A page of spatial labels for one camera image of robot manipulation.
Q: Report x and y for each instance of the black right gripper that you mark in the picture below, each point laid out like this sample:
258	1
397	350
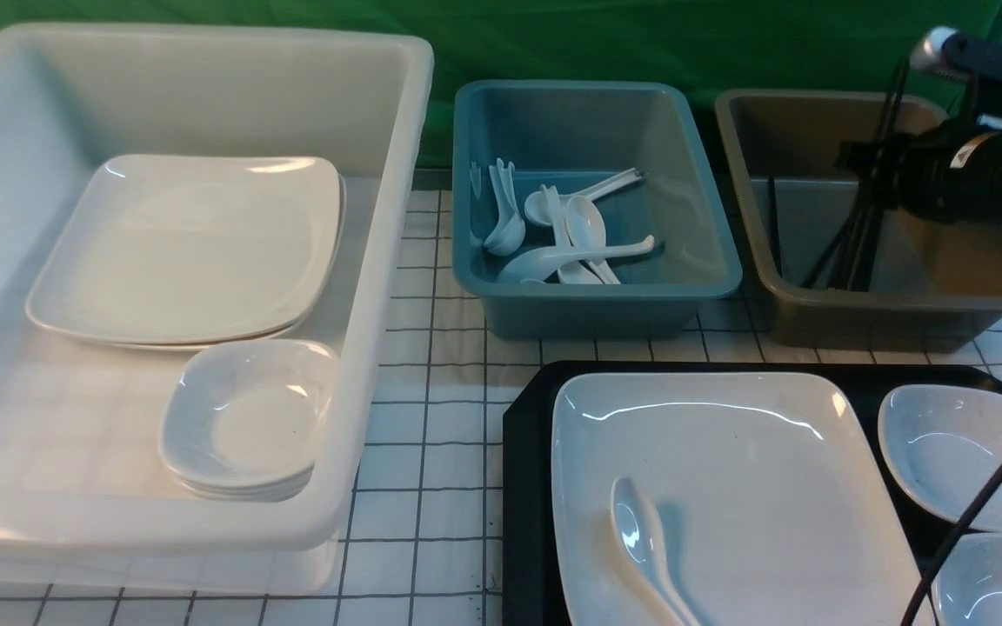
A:
906	170

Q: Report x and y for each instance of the black chopstick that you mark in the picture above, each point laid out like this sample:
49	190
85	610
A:
773	225
879	148
866	174
819	265

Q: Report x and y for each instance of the white small bowl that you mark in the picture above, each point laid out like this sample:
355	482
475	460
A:
968	588
942	444

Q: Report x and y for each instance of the large white square plate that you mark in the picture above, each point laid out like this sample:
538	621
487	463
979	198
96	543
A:
774	509

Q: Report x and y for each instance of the white soup spoon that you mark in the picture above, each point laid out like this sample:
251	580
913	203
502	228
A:
639	527

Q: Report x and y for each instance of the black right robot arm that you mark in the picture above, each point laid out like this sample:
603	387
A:
979	166

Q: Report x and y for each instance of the brown plastic bin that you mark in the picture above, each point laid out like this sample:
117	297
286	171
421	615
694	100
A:
933	285

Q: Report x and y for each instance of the green cloth backdrop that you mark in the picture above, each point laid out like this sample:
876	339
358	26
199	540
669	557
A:
701	48

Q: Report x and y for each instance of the white spoon centre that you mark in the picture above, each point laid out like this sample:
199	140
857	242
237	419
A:
586	228

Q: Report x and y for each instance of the teal plastic bin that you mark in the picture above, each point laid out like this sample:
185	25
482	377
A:
570	135

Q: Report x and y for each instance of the white spoon long diagonal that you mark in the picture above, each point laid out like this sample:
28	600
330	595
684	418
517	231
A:
541	262

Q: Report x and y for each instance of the white spoon far left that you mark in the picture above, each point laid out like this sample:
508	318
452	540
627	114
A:
509	233

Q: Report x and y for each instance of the black serving tray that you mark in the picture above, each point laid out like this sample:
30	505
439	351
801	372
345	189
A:
533	591

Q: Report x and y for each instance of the stacked white bowls in tub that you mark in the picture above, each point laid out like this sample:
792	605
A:
238	422

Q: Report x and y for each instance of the stacked white plates in tub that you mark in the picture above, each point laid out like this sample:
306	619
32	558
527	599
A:
170	250

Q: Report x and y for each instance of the large white plastic tub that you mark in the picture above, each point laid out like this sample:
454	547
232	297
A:
82	498

